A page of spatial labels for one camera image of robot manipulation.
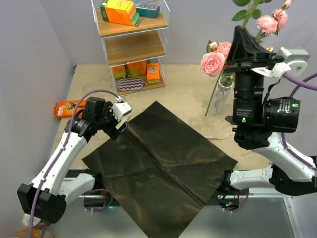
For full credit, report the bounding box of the peach rose stem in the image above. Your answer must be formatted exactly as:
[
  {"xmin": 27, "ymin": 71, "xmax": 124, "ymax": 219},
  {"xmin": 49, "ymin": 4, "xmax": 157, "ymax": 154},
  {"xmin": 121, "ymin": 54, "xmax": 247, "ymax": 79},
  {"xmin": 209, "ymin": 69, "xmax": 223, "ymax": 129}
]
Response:
[{"xmin": 266, "ymin": 47, "xmax": 274, "ymax": 52}]

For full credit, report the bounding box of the orange sponge pack left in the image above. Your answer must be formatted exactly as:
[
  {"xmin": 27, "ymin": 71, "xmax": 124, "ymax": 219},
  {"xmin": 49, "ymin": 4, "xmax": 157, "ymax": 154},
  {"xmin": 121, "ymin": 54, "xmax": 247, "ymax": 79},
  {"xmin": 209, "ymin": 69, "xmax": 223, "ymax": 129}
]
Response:
[{"xmin": 112, "ymin": 65, "xmax": 127, "ymax": 80}]

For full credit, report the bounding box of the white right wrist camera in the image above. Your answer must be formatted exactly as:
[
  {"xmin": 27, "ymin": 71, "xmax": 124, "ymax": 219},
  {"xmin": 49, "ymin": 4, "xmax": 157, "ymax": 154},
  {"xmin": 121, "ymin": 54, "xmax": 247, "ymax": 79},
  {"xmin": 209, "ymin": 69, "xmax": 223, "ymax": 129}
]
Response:
[{"xmin": 251, "ymin": 47, "xmax": 310, "ymax": 79}]

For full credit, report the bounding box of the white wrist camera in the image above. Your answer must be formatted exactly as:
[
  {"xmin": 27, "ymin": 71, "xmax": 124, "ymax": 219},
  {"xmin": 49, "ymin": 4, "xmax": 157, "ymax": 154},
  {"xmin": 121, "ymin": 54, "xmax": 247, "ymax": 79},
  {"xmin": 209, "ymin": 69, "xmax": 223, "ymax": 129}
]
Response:
[
  {"xmin": 251, "ymin": 47, "xmax": 310, "ymax": 79},
  {"xmin": 111, "ymin": 102, "xmax": 132, "ymax": 121}
]

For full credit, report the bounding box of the teal box top shelf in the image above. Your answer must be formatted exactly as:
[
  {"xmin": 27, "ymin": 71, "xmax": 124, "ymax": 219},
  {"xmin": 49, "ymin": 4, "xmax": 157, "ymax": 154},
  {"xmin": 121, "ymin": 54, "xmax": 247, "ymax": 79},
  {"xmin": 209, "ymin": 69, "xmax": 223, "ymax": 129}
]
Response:
[{"xmin": 134, "ymin": 2, "xmax": 160, "ymax": 19}]

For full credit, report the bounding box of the orange sponge pack middle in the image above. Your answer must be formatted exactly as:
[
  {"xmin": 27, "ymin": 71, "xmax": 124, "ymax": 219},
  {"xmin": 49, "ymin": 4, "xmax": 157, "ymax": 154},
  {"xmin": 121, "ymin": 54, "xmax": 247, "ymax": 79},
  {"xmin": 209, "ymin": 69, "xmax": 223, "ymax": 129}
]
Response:
[{"xmin": 126, "ymin": 60, "xmax": 147, "ymax": 77}]

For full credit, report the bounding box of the small pink rose stem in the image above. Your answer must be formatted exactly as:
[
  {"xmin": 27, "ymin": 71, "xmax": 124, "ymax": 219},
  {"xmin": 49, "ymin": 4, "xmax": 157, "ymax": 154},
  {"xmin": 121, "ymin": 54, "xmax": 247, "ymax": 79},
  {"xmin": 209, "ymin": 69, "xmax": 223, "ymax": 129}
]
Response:
[{"xmin": 254, "ymin": 0, "xmax": 294, "ymax": 43}]

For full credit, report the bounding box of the orange sponge pack right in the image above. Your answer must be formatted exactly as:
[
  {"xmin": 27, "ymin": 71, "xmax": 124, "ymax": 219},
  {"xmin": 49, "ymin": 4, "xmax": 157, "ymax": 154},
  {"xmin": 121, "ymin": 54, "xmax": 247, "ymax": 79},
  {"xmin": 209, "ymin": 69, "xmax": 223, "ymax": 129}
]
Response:
[{"xmin": 147, "ymin": 63, "xmax": 160, "ymax": 83}]

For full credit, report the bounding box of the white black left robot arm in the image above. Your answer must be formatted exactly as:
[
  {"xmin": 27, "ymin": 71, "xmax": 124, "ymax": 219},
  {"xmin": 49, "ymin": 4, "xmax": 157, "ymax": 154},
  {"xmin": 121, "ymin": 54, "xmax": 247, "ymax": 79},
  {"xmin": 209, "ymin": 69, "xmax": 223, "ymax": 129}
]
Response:
[{"xmin": 17, "ymin": 97, "xmax": 132, "ymax": 224}]

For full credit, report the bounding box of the white rose stem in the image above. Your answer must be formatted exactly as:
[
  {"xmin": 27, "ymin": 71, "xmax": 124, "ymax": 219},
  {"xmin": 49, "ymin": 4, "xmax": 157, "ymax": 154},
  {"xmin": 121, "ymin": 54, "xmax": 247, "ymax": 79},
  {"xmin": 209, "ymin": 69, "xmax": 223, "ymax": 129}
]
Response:
[{"xmin": 205, "ymin": 0, "xmax": 264, "ymax": 116}]

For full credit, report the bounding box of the orange sponge box top shelf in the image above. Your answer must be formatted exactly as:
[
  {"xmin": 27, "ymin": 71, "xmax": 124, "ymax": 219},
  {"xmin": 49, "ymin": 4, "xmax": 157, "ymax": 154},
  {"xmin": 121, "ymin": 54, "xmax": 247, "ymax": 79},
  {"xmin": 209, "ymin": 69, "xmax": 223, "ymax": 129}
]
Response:
[{"xmin": 100, "ymin": 0, "xmax": 143, "ymax": 26}]

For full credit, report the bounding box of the black wrapping paper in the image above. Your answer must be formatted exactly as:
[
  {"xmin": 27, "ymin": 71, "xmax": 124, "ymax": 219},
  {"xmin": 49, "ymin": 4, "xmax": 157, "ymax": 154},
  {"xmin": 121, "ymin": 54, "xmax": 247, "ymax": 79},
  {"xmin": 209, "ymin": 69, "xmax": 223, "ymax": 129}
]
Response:
[{"xmin": 83, "ymin": 102, "xmax": 236, "ymax": 238}]

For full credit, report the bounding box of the metal tin can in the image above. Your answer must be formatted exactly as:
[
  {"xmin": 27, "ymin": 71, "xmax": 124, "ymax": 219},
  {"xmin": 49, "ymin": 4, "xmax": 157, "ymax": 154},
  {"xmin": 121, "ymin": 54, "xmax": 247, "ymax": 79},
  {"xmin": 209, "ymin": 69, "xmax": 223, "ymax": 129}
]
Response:
[{"xmin": 22, "ymin": 213, "xmax": 42, "ymax": 227}]

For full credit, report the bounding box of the orange sponge pack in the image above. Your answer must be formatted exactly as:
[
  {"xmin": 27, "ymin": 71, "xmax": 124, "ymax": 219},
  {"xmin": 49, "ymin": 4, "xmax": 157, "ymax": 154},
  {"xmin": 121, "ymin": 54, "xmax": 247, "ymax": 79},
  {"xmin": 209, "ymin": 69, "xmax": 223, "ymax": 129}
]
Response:
[
  {"xmin": 126, "ymin": 60, "xmax": 147, "ymax": 77},
  {"xmin": 147, "ymin": 63, "xmax": 160, "ymax": 83},
  {"xmin": 112, "ymin": 65, "xmax": 127, "ymax": 80}
]

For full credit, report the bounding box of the large pink rose stem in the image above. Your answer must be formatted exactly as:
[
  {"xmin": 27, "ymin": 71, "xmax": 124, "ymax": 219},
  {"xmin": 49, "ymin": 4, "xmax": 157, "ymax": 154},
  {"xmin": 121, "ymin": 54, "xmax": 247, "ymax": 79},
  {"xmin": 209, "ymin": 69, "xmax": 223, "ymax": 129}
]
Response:
[{"xmin": 200, "ymin": 40, "xmax": 235, "ymax": 87}]

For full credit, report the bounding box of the orange razor package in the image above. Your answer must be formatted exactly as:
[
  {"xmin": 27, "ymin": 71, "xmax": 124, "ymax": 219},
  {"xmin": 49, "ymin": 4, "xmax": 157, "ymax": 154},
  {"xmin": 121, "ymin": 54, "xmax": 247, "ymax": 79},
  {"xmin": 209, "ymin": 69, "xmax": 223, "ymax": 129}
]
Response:
[{"xmin": 53, "ymin": 100, "xmax": 86, "ymax": 120}]

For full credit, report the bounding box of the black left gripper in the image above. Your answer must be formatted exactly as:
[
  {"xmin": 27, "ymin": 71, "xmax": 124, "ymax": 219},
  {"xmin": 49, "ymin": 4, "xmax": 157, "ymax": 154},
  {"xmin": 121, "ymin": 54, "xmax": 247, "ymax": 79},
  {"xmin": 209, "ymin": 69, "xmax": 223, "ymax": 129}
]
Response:
[{"xmin": 96, "ymin": 102, "xmax": 128, "ymax": 140}]

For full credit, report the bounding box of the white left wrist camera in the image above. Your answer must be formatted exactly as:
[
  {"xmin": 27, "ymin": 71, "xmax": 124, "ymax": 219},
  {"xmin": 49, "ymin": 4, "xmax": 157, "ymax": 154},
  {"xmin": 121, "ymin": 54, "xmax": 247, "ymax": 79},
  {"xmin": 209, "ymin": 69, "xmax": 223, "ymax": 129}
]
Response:
[{"xmin": 111, "ymin": 102, "xmax": 132, "ymax": 121}]

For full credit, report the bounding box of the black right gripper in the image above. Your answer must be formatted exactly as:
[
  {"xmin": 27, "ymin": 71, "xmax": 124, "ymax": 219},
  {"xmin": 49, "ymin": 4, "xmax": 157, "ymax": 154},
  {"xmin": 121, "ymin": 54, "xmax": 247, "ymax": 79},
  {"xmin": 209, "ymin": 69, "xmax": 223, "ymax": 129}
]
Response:
[{"xmin": 221, "ymin": 24, "xmax": 276, "ymax": 124}]

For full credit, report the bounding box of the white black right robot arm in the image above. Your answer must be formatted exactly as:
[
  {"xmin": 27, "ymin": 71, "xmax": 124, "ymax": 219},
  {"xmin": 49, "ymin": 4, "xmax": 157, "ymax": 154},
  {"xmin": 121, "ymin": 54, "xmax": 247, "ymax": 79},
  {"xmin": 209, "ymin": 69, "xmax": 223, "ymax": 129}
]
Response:
[{"xmin": 220, "ymin": 26, "xmax": 317, "ymax": 196}]

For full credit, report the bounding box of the white wire wooden shelf rack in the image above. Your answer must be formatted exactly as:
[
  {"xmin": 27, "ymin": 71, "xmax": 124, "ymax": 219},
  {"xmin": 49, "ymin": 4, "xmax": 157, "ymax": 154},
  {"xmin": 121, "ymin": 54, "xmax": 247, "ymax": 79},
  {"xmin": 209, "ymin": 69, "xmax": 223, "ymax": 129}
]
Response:
[{"xmin": 91, "ymin": 0, "xmax": 170, "ymax": 96}]

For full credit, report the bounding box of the orange plastic container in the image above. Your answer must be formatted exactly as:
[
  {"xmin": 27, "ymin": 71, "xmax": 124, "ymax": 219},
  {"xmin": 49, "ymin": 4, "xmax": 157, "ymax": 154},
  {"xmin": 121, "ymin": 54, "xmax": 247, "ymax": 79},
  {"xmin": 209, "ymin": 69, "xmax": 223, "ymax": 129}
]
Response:
[{"xmin": 13, "ymin": 228, "xmax": 55, "ymax": 238}]

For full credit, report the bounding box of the aluminium rail frame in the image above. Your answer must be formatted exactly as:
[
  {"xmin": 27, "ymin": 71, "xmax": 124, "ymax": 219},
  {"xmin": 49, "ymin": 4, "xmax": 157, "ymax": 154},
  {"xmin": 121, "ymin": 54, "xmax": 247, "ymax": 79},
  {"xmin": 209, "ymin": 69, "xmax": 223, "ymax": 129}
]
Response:
[{"xmin": 73, "ymin": 64, "xmax": 304, "ymax": 238}]

